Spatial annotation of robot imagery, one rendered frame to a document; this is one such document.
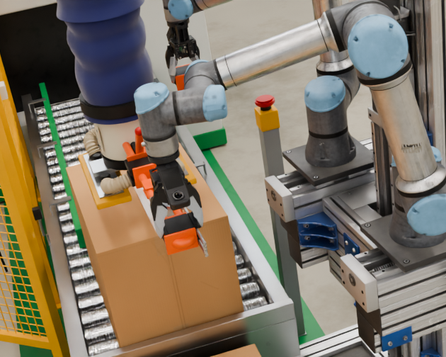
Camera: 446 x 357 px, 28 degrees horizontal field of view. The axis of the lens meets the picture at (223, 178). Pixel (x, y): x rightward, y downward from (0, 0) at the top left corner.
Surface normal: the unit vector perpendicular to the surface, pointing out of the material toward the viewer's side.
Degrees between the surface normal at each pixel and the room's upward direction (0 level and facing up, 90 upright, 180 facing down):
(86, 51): 70
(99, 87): 75
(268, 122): 90
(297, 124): 0
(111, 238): 0
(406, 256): 0
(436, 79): 90
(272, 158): 90
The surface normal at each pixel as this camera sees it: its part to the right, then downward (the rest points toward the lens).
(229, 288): 0.30, 0.42
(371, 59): -0.04, 0.37
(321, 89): -0.19, -0.79
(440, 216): 0.06, 0.58
